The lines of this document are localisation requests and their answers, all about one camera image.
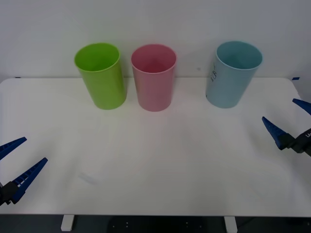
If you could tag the green plastic bin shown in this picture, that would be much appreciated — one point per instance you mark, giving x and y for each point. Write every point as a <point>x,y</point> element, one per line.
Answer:
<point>104,89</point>

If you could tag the white table leg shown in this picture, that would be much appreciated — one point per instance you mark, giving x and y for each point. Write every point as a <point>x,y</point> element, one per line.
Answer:
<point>230,224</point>
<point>66,222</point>

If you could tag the pink plastic bin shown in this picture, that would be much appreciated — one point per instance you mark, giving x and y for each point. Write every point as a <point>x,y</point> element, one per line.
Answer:
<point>155,92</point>

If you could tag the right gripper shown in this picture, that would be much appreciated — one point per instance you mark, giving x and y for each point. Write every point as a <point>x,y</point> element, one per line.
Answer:
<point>303,144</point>

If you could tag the pale blue plastic bin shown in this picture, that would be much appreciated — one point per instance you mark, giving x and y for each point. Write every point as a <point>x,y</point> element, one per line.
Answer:
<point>226,87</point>

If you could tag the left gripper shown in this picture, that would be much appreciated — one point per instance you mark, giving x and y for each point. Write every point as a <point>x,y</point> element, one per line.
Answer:
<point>1,196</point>

